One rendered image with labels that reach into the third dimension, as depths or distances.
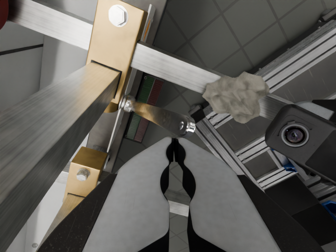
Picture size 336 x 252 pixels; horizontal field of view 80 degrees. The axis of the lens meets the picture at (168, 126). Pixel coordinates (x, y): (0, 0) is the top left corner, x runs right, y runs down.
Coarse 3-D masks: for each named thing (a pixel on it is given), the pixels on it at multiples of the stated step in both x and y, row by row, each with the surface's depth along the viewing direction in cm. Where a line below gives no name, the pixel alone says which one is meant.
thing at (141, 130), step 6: (156, 84) 43; (156, 90) 43; (150, 96) 44; (156, 96) 44; (150, 102) 44; (144, 120) 46; (138, 126) 47; (144, 126) 47; (138, 132) 48; (138, 138) 49
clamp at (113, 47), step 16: (112, 0) 21; (96, 16) 22; (128, 16) 22; (144, 16) 23; (96, 32) 23; (112, 32) 23; (128, 32) 23; (96, 48) 23; (112, 48) 23; (128, 48) 23; (112, 64) 24; (128, 64) 24
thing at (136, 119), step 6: (150, 78) 42; (144, 84) 43; (150, 84) 43; (144, 90) 43; (144, 96) 44; (144, 102) 44; (138, 114) 46; (132, 120) 46; (138, 120) 46; (132, 126) 47; (132, 132) 48; (132, 138) 49
